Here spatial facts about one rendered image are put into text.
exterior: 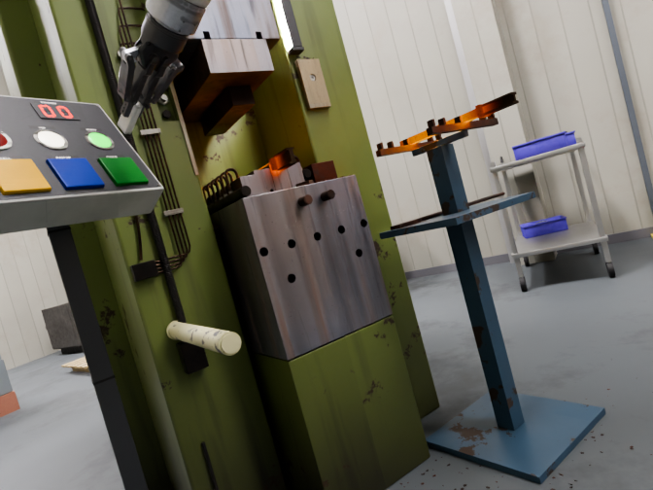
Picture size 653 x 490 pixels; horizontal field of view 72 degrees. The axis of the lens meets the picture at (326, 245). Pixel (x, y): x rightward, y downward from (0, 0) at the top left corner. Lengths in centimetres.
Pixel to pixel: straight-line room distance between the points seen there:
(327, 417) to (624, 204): 357
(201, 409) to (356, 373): 45
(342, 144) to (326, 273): 55
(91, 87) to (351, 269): 86
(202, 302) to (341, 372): 44
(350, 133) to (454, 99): 298
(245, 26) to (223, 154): 54
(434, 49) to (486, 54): 63
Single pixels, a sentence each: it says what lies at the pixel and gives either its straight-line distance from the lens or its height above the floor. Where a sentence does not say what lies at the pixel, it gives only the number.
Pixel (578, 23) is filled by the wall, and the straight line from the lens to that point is 453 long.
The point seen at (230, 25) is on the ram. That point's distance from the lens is 143.
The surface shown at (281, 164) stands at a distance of 129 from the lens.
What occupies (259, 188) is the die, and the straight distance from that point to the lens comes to 128.
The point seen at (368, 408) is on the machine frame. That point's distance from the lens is 139.
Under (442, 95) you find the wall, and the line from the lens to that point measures 462.
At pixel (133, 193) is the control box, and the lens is 100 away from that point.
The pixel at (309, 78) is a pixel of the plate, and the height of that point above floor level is 129.
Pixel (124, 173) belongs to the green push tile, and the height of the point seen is 100.
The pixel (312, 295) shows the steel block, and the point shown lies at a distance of 125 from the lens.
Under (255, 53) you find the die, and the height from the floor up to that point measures 132.
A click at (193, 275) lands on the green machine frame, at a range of 133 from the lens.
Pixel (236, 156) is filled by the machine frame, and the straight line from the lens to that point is 181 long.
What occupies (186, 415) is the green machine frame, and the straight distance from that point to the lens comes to 136.
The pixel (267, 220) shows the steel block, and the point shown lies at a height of 84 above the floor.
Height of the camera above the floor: 79
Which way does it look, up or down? 3 degrees down
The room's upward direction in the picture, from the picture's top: 15 degrees counter-clockwise
